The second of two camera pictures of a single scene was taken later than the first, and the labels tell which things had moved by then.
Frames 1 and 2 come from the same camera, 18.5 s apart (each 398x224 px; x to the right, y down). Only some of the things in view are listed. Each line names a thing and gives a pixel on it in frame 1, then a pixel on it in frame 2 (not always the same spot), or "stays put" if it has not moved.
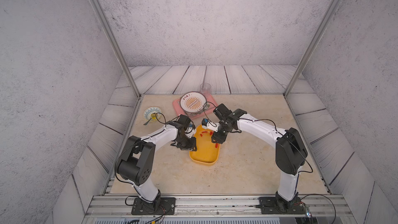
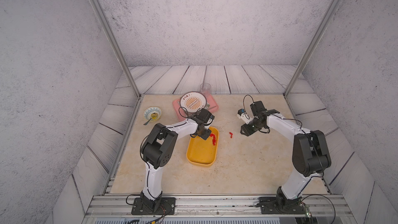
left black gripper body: [186, 143] -> [205, 133]
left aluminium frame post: [110, 31] stays put
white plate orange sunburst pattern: [193, 101] stays put
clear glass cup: [205, 88] stays put
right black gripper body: [222, 131] -> [251, 127]
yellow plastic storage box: [208, 151] stays put
